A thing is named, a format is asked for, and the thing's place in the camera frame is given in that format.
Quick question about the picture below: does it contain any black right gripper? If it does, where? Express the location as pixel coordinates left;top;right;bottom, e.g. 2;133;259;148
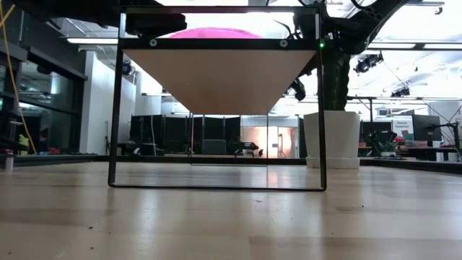
292;10;318;40

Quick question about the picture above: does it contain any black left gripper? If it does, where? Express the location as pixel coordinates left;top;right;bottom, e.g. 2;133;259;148
125;12;188;38

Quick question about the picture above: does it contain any translucent red plastic plate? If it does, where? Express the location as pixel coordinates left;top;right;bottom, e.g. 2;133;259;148
167;27;263;40

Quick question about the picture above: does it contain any tall green cactus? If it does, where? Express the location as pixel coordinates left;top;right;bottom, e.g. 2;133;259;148
322;43;352;111

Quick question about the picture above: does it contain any black ceiling spotlight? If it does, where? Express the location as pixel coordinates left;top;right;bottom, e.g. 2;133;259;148
353;53;384;75
288;77;308;102

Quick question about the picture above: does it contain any ceiling light strip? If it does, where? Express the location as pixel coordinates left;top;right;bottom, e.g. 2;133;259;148
66;37;120;46

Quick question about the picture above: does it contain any black partition screen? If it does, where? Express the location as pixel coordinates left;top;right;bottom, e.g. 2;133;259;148
129;114;242;156

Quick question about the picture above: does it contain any white hexagonal plant pot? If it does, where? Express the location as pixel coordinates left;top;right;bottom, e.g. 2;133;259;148
302;110;362;170

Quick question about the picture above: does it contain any dark computer monitor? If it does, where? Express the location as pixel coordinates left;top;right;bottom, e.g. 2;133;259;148
411;114;443;142
360;121;393;144

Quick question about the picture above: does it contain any grey upholstered chair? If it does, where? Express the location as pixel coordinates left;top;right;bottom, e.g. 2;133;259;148
201;139;227;156

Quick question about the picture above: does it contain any white printed sign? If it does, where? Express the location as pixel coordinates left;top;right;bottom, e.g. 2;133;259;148
392;118;414;137

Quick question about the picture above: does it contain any small potted plant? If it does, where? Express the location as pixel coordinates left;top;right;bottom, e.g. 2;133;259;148
377;140;398;158

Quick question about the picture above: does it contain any yellow-green bottle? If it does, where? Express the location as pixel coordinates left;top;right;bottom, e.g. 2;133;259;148
17;134;30;156

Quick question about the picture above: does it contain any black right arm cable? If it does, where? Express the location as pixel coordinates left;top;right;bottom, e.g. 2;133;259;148
266;0;300;39

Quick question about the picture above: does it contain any wooden shelf with black frame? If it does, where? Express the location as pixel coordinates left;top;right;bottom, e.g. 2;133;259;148
108;5;328;192

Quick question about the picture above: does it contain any yellow cable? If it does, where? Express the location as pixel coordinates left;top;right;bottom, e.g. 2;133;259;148
0;0;38;155

